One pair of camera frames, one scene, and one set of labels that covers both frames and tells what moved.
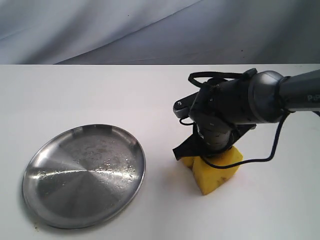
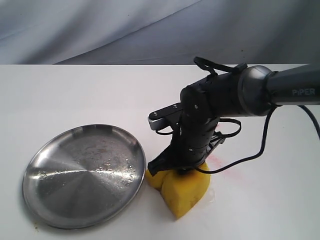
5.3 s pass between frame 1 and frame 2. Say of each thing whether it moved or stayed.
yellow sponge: moved
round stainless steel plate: stayed
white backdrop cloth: stayed
